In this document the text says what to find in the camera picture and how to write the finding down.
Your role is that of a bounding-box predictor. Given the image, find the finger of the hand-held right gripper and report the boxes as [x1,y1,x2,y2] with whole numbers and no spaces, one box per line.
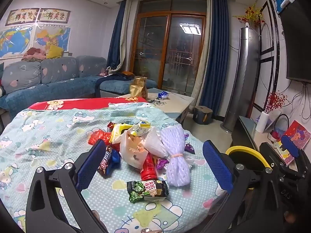
[281,135,311,173]
[259,142,283,173]

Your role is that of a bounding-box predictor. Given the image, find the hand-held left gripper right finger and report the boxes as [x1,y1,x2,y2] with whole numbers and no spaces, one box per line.
[202,140,277,233]

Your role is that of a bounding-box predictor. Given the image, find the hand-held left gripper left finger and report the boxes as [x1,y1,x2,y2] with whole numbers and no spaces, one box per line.
[25,139,108,233]

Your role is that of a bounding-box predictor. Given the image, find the yellow rim black trash bin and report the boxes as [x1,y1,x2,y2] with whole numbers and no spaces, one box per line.
[225,146,273,173]

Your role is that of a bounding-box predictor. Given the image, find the blue plastic wrapper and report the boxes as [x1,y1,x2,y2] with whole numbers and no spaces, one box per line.
[107,148,121,175]

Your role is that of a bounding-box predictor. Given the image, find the red snack packet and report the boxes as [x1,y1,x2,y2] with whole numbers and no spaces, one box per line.
[88,129,112,147]

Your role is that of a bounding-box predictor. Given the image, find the purple foil snack packet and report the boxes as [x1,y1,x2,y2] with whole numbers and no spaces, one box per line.
[183,133,196,154]

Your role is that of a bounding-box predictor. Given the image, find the white foam net bundle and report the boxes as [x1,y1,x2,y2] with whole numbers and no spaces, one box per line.
[159,124,192,187]

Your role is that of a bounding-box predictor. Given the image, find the green black snack packet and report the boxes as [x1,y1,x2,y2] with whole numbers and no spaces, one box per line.
[127,179,169,203]

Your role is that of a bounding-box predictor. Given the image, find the brown chocolate bar wrapper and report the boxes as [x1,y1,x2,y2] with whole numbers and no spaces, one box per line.
[97,147,113,175]

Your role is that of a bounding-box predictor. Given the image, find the colourful picture book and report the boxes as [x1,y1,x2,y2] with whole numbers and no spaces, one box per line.
[276,120,311,165]

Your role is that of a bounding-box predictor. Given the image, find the white ribbed vase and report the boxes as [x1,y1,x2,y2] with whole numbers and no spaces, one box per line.
[256,112,269,133]

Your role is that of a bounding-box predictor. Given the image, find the grey television cabinet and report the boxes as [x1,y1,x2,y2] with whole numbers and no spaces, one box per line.
[231,115,292,156]

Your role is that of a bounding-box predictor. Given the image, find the cartoon cat printed blanket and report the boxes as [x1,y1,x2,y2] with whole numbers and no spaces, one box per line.
[0,101,234,233]

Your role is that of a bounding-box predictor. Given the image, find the white plastic bag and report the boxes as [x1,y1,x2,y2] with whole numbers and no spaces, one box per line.
[119,126,149,169]

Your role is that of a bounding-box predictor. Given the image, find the yellow snack packet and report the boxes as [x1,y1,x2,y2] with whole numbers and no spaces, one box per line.
[110,123,136,143]

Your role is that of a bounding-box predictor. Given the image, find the red berry branches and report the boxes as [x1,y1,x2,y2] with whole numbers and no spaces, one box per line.
[264,92,288,114]

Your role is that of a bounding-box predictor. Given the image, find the dark blue box stool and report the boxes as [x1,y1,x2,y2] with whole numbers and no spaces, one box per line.
[193,105,213,125]

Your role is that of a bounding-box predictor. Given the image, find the small purple candy wrapper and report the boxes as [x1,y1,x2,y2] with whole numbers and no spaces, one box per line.
[155,157,169,171]

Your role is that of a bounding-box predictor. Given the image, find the red plastic bottle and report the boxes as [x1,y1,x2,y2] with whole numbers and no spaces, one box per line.
[140,150,158,181]

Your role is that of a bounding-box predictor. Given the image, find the red flower blanket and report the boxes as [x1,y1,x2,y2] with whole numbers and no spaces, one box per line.
[28,97,149,111]

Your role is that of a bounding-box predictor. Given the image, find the yellow white small packet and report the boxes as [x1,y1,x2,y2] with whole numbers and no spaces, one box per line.
[132,120,152,136]

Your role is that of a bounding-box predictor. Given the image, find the translucent white wrapper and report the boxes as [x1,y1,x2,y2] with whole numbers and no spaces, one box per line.
[145,127,168,156]

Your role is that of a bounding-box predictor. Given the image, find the grey coffee table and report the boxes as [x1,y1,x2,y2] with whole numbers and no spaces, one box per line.
[117,87,195,124]

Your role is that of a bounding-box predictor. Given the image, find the silver tower air conditioner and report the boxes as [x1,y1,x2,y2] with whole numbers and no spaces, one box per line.
[220,27,260,133]

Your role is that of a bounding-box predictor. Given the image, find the blue grey sofa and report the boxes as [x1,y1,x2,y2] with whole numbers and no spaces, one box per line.
[0,55,158,117]

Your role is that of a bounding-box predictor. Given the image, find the gold paper bag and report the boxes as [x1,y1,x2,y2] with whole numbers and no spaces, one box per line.
[129,76,149,100]

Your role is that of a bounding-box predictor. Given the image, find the dark blue garment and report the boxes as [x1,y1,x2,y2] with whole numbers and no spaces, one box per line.
[95,71,136,97]

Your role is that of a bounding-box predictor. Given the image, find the grey heart-print sofa cushion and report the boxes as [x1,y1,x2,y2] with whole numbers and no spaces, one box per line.
[1,61,41,94]
[77,55,107,77]
[40,57,80,84]

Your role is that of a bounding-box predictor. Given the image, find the beige curtain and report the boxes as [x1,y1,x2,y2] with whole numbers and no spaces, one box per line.
[192,0,214,102]
[114,0,140,74]

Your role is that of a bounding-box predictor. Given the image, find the blue curtain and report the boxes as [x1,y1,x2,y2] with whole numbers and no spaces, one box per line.
[106,0,127,70]
[198,0,231,124]

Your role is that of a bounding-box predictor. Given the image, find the yellow pillow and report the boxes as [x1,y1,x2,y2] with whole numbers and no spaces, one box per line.
[46,44,65,59]

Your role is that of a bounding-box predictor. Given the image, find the pink red clothes pile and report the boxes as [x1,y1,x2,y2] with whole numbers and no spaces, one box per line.
[21,47,47,62]

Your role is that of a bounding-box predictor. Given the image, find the yellow red artificial flowers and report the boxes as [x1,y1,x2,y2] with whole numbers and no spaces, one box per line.
[233,3,265,30]

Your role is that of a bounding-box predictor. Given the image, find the black cable loop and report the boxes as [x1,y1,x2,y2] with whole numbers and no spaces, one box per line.
[276,114,289,136]

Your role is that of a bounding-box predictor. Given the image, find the black wall television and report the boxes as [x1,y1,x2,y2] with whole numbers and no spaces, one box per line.
[279,0,311,84]

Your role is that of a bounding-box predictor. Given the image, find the wooden frame glass door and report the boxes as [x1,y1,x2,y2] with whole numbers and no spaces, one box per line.
[129,0,207,95]

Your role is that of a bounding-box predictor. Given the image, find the country map wall poster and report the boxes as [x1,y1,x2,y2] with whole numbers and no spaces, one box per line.
[33,25,71,54]

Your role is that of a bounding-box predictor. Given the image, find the world map wall poster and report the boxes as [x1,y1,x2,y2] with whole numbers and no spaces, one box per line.
[0,25,33,60]

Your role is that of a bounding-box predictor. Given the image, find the framed calligraphy wall poster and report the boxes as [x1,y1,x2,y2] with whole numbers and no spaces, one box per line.
[39,8,71,25]
[5,8,40,27]

